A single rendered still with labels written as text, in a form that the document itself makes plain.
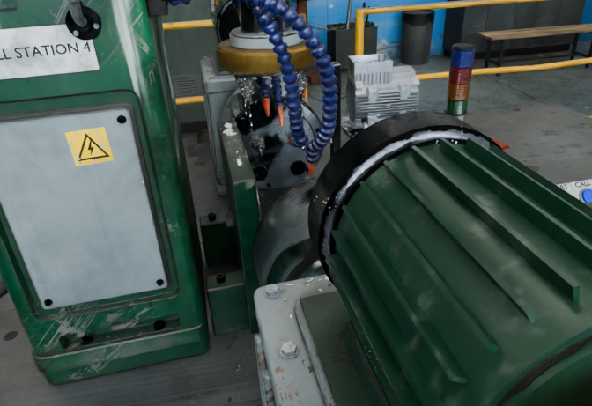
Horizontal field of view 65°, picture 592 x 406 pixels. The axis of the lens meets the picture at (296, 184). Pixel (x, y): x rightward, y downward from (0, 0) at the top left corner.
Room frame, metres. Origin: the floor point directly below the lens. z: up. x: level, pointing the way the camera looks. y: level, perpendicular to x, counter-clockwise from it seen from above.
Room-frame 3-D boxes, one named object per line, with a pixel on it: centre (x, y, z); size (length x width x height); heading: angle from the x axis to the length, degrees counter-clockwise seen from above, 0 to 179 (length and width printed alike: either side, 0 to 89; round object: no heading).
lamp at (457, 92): (1.26, -0.47, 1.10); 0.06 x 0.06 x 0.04
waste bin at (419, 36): (5.88, -1.58, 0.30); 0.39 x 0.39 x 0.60
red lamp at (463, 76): (1.26, -0.47, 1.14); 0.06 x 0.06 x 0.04
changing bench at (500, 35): (5.29, -2.83, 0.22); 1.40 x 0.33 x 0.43; 97
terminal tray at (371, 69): (1.47, -0.25, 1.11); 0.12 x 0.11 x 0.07; 95
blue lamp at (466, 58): (1.26, -0.47, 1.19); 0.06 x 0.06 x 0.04
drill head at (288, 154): (1.18, 0.07, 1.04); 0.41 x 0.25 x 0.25; 12
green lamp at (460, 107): (1.26, -0.47, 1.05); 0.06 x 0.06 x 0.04
